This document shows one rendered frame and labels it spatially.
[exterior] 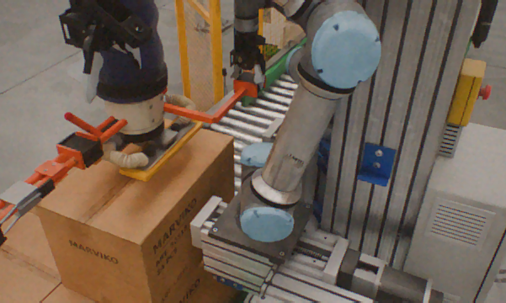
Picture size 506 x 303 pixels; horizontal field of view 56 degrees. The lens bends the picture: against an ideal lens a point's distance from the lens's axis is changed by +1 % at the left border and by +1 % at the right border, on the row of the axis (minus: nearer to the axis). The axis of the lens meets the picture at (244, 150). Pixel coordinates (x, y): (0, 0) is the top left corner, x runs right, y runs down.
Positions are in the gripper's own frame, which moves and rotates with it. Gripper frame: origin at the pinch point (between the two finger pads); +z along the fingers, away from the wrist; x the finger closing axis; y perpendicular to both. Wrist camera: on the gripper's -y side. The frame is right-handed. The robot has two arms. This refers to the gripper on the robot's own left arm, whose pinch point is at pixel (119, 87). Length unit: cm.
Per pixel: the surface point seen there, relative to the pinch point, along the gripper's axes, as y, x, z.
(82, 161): 27.4, -11.0, 34.0
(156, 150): 22, -35, 45
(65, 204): 43, -13, 58
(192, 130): 18, -51, 45
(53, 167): 30.5, -4.1, 32.5
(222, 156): 12, -60, 60
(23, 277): 68, -6, 98
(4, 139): 225, -118, 152
